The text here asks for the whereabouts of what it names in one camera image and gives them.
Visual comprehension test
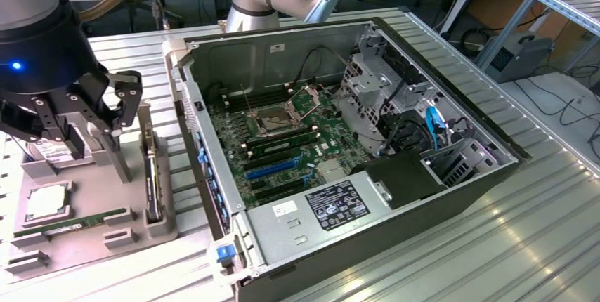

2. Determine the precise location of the silver CPU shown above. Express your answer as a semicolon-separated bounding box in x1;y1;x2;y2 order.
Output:
25;186;69;221

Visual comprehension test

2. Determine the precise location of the black plastic shroud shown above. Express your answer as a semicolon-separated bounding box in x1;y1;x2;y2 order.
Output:
350;150;449;211

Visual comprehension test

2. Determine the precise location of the black cable coil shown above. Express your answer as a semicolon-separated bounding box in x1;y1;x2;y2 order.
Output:
458;27;492;55

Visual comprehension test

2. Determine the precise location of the silver drive cage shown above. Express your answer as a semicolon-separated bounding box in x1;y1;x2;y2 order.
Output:
335;22;450;157

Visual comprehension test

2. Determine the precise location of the black expansion slot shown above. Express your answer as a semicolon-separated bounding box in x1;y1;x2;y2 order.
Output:
242;150;297;172
254;185;306;202
250;176;303;192

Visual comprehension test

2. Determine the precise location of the blue flat data wire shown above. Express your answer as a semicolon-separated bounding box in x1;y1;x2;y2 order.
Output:
422;105;446;151

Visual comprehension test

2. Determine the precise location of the blue case latch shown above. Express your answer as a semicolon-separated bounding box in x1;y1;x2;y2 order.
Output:
215;244;237;267

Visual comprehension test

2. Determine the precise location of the grey power supply unit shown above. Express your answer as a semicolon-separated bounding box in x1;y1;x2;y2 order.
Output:
243;170;400;267

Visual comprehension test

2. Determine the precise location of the open black PC case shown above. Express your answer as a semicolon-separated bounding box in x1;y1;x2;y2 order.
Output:
160;16;533;302

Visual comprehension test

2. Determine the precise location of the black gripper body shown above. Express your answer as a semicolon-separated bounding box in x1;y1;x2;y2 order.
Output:
0;0;111;103

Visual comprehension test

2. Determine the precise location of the aluminium profile frame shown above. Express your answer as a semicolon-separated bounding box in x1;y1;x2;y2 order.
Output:
473;0;600;74

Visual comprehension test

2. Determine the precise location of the silver chipset heat sink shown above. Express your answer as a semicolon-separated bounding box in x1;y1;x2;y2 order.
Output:
314;159;351;179

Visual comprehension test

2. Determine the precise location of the grey parts rack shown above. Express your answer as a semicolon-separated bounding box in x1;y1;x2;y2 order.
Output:
1;119;182;284

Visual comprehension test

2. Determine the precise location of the graphics card with metal bracket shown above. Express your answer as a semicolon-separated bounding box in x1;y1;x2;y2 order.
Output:
136;100;166;224

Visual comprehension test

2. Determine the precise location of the blue expansion slot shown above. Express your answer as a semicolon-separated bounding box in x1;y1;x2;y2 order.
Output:
245;159;302;182

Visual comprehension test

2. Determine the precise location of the CPU socket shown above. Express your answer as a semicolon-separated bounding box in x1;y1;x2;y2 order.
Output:
247;103;297;138

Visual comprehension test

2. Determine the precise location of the green RAM stick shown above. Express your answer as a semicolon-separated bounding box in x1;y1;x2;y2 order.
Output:
12;208;128;239

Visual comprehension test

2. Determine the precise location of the green motherboard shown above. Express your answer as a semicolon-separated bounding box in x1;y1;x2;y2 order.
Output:
206;82;375;211

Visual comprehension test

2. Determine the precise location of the black data wire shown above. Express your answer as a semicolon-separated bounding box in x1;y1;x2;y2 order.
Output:
290;45;351;87

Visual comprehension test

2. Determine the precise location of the hard disk with blue caddy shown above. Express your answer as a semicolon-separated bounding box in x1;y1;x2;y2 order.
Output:
25;132;98;170

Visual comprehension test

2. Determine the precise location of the thin metal locking lever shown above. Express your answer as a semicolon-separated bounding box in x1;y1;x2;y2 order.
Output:
238;83;258;115

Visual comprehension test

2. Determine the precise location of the silver perforated disk bay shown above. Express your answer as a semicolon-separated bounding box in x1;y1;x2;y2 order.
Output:
420;136;514;189

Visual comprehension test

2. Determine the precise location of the RAM stick with white label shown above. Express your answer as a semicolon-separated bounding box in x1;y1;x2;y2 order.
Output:
246;133;321;159

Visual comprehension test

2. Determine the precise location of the grey equipment box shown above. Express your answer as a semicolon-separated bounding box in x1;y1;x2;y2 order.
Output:
481;31;555;84

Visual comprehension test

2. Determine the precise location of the black loose table cable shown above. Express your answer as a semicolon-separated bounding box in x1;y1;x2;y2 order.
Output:
513;79;600;148

